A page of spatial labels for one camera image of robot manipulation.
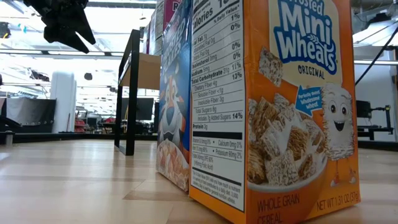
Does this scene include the blue Frosted Flakes cereal box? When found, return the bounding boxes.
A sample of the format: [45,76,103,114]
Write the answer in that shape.
[155,0,192,192]

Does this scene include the orange Mini Wheats cereal box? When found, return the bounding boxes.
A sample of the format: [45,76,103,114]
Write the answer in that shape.
[188,0,361,224]

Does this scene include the white light panel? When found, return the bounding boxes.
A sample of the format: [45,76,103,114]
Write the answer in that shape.
[353,18,398,47]

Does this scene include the black computer monitor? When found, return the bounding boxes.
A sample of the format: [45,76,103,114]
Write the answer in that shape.
[121,97,155,121]

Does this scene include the thin black cable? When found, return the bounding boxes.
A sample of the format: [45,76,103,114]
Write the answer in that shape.
[354,26,398,86]

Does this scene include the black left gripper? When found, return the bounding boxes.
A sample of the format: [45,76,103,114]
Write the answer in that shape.
[23,0,96,54]

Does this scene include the black frame wooden shelf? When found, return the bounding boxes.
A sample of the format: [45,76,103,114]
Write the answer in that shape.
[113,29,162,156]

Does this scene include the black monitor on stand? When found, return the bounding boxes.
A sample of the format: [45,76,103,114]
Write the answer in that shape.
[356,99,394,141]

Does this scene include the red background items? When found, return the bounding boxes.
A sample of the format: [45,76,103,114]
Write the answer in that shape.
[74,118,87,133]

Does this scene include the white pillar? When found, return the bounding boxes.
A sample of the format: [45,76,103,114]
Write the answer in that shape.
[50,70,77,134]

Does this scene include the black draped table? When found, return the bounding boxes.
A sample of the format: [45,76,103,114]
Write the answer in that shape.
[6,97,57,134]

